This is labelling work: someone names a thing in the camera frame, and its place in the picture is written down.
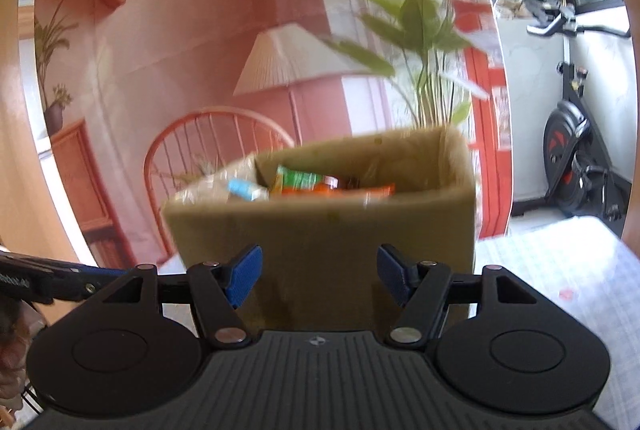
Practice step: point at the printed room backdrop cloth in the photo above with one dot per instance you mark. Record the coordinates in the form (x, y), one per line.
(200, 34)

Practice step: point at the green snack packet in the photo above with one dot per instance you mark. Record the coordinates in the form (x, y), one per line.
(295, 180)

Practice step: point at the floral patterned cloth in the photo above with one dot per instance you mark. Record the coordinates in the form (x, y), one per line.
(12, 350)

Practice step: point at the clear plastic snack bag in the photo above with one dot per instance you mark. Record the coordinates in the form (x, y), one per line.
(215, 182)

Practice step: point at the brown cardboard box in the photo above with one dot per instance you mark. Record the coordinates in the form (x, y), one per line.
(325, 230)

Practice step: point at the black exercise bike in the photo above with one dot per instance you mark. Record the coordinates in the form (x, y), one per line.
(575, 149)

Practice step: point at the white checked tablecloth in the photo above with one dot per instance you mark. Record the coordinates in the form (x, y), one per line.
(560, 260)

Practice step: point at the orange snack packet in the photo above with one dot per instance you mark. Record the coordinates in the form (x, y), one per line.
(340, 194)

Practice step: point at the brown wooden panel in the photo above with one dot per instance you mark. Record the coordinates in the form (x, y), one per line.
(632, 134)

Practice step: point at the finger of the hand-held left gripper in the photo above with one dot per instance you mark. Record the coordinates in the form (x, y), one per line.
(45, 280)

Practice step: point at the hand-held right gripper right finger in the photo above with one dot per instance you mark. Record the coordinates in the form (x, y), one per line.
(395, 271)

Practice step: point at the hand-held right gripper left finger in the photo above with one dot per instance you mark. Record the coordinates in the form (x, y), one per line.
(242, 275)

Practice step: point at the light blue snack packet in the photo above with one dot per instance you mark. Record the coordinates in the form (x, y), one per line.
(245, 190)

